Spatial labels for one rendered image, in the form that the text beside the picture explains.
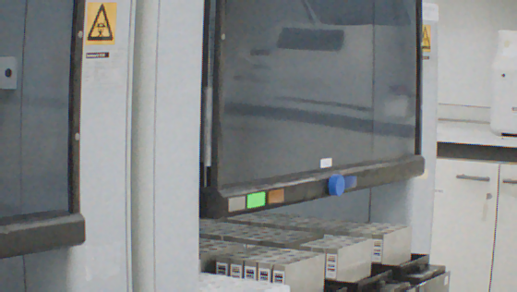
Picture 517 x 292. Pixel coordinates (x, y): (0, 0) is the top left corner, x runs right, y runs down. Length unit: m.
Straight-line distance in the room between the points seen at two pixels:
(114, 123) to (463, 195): 2.63
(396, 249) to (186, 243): 0.57
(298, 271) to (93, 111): 0.48
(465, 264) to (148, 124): 2.61
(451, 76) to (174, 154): 3.19
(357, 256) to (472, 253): 2.08
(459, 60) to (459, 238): 0.91
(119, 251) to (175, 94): 0.20
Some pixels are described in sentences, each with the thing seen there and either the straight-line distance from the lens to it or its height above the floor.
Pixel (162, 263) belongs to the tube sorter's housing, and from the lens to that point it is 1.35.
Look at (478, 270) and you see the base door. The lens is 3.81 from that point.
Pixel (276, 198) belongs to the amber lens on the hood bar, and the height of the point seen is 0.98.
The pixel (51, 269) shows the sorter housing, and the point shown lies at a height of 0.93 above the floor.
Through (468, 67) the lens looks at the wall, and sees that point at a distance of 4.45.
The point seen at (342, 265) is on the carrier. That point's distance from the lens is 1.71.
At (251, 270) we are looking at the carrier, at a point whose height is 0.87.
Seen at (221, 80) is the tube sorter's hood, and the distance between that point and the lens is 1.39.
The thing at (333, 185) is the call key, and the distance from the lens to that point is 1.61.
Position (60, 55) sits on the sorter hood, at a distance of 1.16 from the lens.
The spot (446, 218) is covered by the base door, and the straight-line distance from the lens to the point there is 3.83.
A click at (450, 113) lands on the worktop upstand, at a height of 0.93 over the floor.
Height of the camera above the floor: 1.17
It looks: 5 degrees down
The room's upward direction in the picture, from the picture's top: 1 degrees clockwise
